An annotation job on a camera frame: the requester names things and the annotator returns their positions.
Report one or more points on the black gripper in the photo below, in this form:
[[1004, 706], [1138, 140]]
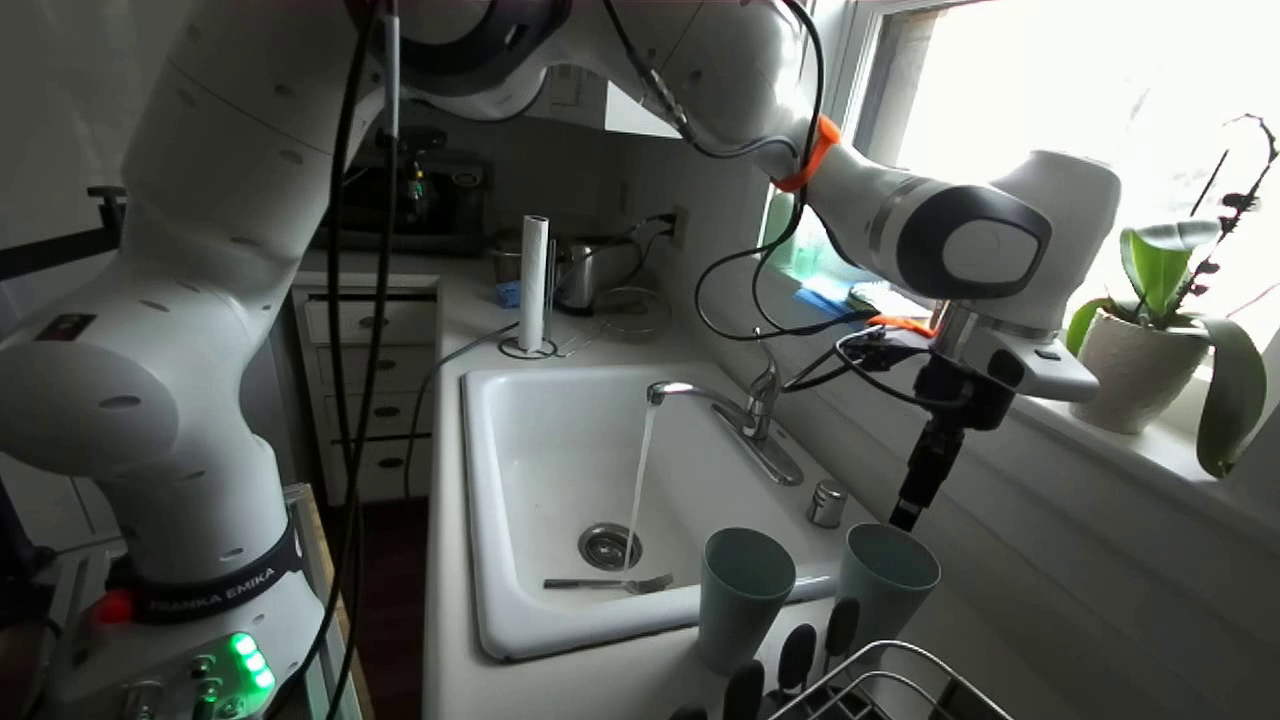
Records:
[[962, 398]]

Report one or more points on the white framed window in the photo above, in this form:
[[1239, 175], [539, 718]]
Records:
[[1175, 83]]

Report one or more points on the steel kettle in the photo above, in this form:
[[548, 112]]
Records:
[[583, 275]]

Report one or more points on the wall outlet plate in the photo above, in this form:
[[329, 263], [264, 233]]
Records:
[[664, 227]]

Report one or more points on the white ceramic sink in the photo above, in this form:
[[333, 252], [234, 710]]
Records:
[[535, 454]]

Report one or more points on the orchid in white pot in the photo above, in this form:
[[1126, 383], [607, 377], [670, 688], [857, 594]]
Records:
[[1126, 372]]

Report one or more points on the chrome faucet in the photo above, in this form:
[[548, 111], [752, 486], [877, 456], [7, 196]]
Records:
[[752, 422]]

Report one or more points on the red button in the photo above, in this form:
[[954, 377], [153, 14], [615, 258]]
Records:
[[115, 611]]

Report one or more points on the white drawer cabinet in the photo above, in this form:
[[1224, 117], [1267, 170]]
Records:
[[394, 400]]

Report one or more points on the chrome sink hole cap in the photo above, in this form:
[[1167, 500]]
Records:
[[824, 506]]

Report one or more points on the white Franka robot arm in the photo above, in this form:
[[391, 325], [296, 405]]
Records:
[[200, 201]]

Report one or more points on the wrist camera mount block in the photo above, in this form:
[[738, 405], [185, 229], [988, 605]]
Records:
[[1045, 368]]

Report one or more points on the green soap pump bottle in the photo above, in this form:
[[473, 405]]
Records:
[[782, 244]]

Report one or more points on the grey-teal plastic cup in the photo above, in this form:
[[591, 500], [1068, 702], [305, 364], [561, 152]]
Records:
[[741, 605], [883, 584]]

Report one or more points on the metal fork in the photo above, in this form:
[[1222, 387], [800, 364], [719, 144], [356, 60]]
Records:
[[601, 584]]

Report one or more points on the metal sink drain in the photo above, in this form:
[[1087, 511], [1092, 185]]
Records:
[[610, 547]]

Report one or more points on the small indicator light block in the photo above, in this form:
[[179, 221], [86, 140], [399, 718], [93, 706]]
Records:
[[241, 664]]

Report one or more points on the black mounting bar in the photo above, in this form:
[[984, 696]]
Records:
[[53, 244]]

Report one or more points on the black countertop appliance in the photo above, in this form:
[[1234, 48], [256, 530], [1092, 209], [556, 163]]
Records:
[[443, 185]]

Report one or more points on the blue sponge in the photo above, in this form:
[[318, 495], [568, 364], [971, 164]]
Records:
[[824, 284]]

